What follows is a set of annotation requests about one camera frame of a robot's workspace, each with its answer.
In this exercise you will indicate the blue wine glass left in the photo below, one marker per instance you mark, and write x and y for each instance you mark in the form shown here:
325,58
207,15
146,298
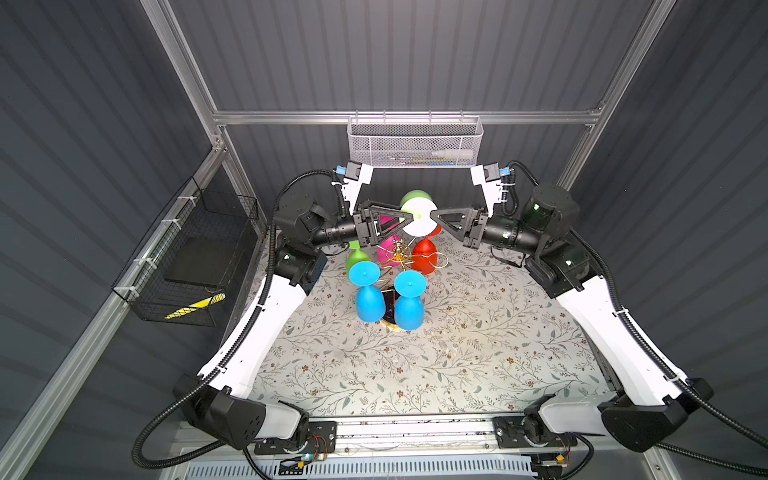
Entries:
369,300

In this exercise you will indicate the blue wine glass front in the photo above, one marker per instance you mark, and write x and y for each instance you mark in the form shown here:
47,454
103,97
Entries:
409,313

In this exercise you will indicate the white marker in basket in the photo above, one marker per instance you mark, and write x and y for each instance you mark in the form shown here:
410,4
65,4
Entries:
452,155

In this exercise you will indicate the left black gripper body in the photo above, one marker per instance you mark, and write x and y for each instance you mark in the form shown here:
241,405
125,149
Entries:
363,234

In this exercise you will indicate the floral table mat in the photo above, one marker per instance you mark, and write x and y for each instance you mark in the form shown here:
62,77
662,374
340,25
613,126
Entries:
491,341

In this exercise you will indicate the pink wine glass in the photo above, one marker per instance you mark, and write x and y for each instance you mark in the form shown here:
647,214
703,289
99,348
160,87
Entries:
387,251

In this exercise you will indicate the black wire basket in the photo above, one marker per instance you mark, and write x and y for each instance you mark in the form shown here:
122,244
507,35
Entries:
190,270

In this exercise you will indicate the gold wine glass rack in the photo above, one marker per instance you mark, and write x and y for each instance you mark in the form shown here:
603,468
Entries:
404,264

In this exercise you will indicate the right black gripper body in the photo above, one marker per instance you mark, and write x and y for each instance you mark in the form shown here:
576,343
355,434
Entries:
477,232

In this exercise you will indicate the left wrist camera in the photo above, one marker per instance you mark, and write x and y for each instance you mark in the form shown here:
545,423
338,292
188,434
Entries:
347,182

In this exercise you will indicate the white wire mesh basket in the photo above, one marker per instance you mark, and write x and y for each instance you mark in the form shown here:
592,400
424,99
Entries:
401,141

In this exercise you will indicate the blue wine glass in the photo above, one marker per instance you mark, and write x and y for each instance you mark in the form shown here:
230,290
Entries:
369,300
409,313

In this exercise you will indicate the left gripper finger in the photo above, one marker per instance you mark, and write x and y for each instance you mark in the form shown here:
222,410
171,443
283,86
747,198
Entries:
375,209
393,226

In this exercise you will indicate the red wine glass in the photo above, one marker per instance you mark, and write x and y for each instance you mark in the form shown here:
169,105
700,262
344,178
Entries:
425,254

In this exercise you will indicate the light green wine glass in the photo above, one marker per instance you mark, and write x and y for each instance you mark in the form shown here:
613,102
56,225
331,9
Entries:
420,205

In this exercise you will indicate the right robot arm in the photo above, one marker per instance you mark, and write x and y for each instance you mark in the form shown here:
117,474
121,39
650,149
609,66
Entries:
645,406

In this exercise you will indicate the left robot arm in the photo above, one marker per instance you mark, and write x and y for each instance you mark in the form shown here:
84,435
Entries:
216,400

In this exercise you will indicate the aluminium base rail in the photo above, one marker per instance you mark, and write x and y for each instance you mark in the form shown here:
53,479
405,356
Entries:
447,446

